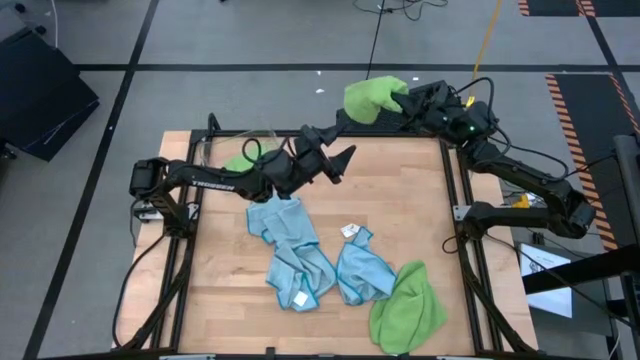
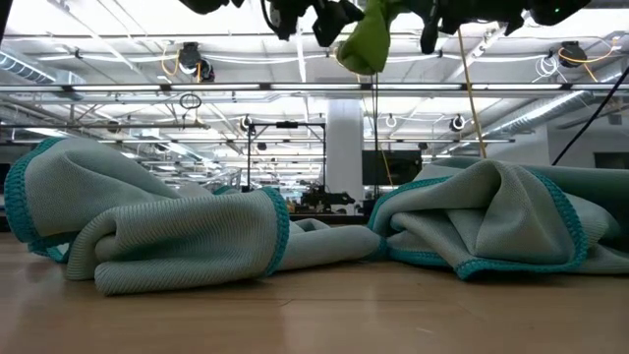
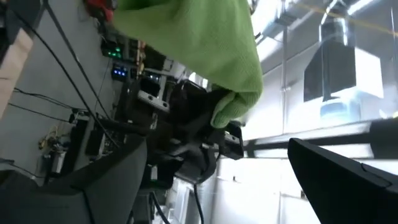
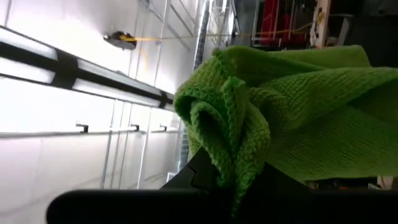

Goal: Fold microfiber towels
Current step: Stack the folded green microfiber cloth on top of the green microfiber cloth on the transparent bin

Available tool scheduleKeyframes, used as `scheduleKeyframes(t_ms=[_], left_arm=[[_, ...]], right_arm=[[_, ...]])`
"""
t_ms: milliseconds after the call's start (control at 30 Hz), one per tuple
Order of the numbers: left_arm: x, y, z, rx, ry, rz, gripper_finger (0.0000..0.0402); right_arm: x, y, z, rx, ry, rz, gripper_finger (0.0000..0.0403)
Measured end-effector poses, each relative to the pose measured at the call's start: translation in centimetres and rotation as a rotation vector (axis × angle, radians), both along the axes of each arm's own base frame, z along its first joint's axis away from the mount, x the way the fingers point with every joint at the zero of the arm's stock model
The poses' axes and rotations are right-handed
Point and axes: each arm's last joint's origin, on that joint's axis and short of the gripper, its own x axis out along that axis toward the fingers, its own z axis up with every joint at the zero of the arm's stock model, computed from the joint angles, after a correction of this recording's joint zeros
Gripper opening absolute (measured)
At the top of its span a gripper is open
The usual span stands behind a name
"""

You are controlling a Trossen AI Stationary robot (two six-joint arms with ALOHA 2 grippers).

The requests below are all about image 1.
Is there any black perforated computer case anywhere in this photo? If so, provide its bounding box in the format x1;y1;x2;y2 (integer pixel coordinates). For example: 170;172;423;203
335;79;454;135

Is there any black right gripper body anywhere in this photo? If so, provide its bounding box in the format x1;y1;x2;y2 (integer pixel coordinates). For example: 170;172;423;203
407;82;469;136

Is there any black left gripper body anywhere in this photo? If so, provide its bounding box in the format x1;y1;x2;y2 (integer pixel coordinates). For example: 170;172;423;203
294;125;342;185

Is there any black mat with orange stripes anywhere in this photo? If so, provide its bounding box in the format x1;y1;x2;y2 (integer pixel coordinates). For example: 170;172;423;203
517;0;640;19
544;73;640;252

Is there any green microfiber towel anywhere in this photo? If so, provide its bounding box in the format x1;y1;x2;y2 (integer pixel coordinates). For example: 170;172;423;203
368;259;449;355
343;74;410;126
222;149;266;174

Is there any large black equipment case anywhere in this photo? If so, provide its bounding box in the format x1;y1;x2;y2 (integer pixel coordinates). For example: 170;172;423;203
0;27;101;162

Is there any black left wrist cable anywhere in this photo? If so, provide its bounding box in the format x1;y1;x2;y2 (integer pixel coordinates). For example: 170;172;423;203
241;135;294;166

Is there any clear plastic bin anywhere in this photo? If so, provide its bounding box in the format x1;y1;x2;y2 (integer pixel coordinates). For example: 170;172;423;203
198;127;281;176

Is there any thin white cable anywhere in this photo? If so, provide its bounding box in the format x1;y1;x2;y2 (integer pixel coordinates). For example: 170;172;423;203
49;0;60;50

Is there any black left arm base cable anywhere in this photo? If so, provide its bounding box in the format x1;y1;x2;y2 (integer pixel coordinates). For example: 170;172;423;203
111;232;171;350

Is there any black metal table frame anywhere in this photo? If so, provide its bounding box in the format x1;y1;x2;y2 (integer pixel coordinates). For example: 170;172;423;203
112;112;539;360

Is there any black metal stand beam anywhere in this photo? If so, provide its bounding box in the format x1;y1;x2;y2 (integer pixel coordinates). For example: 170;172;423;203
522;244;640;296

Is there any yellow cable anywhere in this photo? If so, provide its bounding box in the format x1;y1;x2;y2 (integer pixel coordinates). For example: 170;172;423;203
472;0;505;84

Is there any blue microfiber towel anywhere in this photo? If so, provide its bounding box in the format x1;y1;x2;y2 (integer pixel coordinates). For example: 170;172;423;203
245;195;321;247
335;223;399;307
264;241;339;312

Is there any black hanging cable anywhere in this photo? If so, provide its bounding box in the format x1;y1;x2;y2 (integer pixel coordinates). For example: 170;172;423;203
352;0;451;81

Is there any silver left base bracket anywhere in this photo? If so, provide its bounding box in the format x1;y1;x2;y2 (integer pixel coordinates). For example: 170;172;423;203
133;202;166;222

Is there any white printed paper sheet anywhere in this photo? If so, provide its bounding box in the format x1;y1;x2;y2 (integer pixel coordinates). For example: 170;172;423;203
519;242;574;320

